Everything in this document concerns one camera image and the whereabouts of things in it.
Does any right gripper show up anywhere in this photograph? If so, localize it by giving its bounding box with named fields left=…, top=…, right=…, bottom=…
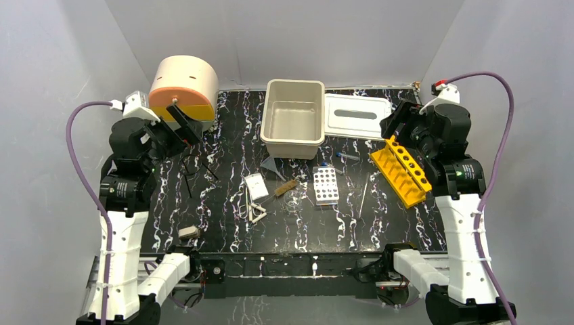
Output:
left=378, top=99, right=437, bottom=160

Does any yellow test tube rack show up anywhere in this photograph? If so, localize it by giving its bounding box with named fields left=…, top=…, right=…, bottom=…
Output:
left=370, top=135, right=432, bottom=209

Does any glass stirring rod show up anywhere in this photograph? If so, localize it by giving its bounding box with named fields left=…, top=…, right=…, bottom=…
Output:
left=357, top=174, right=370, bottom=219

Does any blue capped test tube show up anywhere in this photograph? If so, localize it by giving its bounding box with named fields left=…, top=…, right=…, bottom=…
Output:
left=336, top=152, right=360, bottom=161

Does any clear acrylic tube rack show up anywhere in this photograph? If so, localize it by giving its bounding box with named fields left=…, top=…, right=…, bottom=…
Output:
left=313, top=166, right=340, bottom=206

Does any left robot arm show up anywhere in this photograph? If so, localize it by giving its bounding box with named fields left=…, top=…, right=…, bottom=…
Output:
left=77, top=104, right=202, bottom=324

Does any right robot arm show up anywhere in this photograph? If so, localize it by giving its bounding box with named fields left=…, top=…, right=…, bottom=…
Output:
left=371, top=101, right=516, bottom=324

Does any round beige drawer cabinet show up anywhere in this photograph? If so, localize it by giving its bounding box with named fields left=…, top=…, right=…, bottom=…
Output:
left=148, top=55, right=219, bottom=131

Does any white bin lid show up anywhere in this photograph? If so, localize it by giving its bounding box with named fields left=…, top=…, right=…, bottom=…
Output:
left=325, top=93, right=393, bottom=141

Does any white paper tag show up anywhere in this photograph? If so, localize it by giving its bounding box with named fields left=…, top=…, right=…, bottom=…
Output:
left=244, top=173, right=269, bottom=201

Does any clear plastic funnel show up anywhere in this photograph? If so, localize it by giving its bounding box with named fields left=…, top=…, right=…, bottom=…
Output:
left=260, top=156, right=286, bottom=182

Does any white clay triangle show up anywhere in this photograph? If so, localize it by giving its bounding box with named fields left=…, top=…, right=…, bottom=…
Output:
left=248, top=203, right=267, bottom=223

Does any beige plastic bin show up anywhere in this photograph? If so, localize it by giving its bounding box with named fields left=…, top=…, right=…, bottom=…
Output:
left=260, top=79, right=326, bottom=160

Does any small beige stopper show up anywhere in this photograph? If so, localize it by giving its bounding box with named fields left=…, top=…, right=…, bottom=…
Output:
left=177, top=226, right=201, bottom=240

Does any clear glass beaker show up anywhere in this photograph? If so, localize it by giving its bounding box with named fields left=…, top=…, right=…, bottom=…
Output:
left=283, top=190, right=303, bottom=215

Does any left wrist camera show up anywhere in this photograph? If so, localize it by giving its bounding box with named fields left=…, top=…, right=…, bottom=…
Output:
left=110, top=91, right=160, bottom=122

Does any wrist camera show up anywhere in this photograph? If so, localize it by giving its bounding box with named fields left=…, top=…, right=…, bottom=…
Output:
left=110, top=91, right=160, bottom=122
left=429, top=79, right=460, bottom=106

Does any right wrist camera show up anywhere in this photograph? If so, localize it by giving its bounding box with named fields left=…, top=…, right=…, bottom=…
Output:
left=429, top=79, right=460, bottom=106

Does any black base frame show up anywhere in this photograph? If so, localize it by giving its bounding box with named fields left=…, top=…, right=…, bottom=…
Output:
left=143, top=251, right=449, bottom=310

